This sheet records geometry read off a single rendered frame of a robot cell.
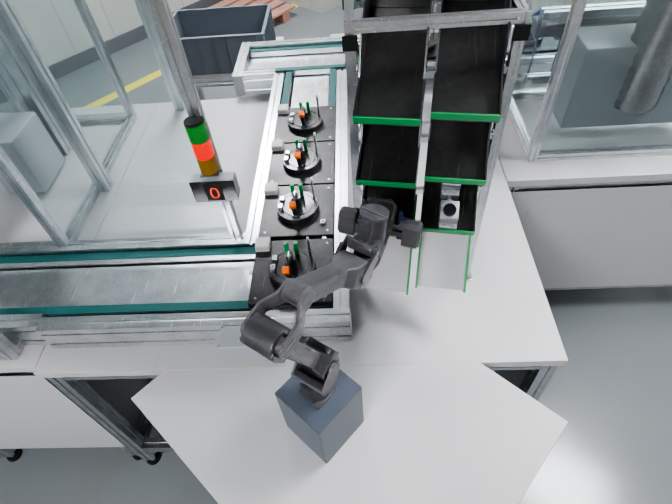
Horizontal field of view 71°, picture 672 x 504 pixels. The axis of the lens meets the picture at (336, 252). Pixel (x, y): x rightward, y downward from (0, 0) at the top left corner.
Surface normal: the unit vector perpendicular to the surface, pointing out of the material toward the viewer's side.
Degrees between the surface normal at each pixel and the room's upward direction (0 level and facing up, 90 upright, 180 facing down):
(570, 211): 90
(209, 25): 90
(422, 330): 0
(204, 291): 0
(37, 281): 0
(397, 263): 45
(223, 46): 90
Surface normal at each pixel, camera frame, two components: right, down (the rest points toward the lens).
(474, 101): -0.14, -0.27
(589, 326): -0.07, -0.65
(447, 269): -0.18, 0.07
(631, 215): -0.01, 0.76
